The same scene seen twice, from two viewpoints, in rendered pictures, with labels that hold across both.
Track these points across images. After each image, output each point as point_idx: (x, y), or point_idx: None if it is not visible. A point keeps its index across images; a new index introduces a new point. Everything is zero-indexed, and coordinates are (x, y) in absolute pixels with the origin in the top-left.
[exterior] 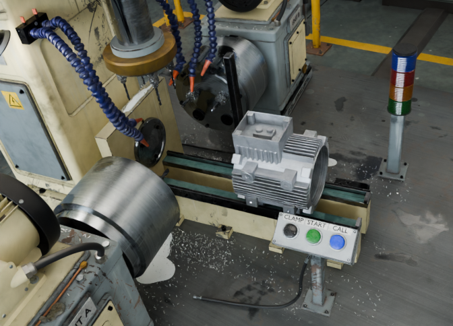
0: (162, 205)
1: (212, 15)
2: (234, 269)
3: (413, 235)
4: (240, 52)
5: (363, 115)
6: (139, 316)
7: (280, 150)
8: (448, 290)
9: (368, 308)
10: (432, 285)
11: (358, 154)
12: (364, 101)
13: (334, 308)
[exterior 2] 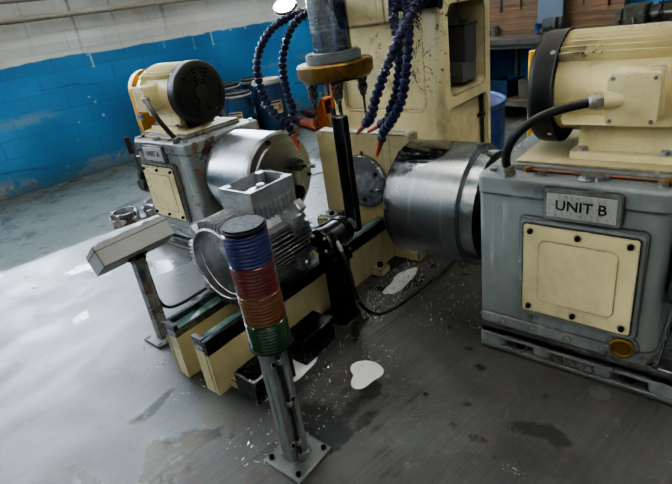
0: (234, 173)
1: (379, 70)
2: None
3: (166, 435)
4: (438, 163)
5: (485, 461)
6: (198, 215)
7: (222, 201)
8: (74, 440)
9: (125, 368)
10: (93, 427)
11: (362, 421)
12: (546, 479)
13: (149, 345)
